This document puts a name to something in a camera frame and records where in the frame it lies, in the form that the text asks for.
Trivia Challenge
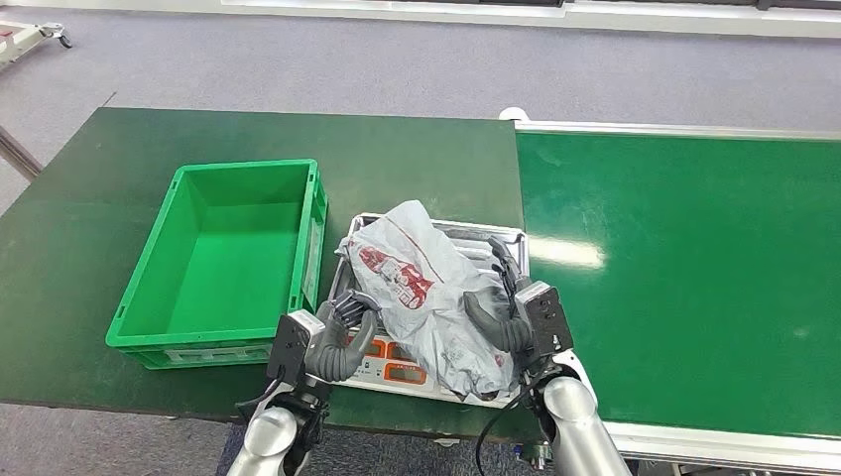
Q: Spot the white wheeled cart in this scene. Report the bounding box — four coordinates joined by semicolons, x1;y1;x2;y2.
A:
0;19;73;67

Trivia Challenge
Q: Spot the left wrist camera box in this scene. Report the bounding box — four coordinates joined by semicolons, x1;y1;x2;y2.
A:
266;310;326;389

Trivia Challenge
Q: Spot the grey metal floor rail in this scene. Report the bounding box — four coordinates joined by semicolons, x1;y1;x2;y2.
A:
0;123;45;179

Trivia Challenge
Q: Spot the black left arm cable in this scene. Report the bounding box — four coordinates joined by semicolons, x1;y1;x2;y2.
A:
236;374;285;421

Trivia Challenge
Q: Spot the grey plastic mailer package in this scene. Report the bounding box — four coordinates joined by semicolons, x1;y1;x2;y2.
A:
336;199;524;404

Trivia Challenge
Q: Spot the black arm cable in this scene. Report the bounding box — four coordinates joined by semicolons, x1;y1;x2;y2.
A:
474;371;547;476
236;374;285;421

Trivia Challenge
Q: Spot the white electronic scale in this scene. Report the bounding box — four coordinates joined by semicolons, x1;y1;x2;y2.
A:
338;328;521;410

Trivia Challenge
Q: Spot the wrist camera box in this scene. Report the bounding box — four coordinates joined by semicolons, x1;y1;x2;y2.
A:
514;281;575;369
266;310;326;389

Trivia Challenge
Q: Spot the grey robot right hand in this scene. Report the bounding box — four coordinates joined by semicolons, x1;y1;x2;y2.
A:
462;236;537;354

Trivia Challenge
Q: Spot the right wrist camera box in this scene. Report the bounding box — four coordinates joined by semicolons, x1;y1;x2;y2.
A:
514;281;575;369

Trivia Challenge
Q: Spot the green plastic crate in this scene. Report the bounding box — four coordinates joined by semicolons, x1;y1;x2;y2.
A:
104;159;330;371

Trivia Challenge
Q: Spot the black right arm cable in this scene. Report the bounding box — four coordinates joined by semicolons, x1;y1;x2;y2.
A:
474;371;547;476

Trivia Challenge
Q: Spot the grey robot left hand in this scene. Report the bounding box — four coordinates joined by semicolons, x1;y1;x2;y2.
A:
302;289;383;384

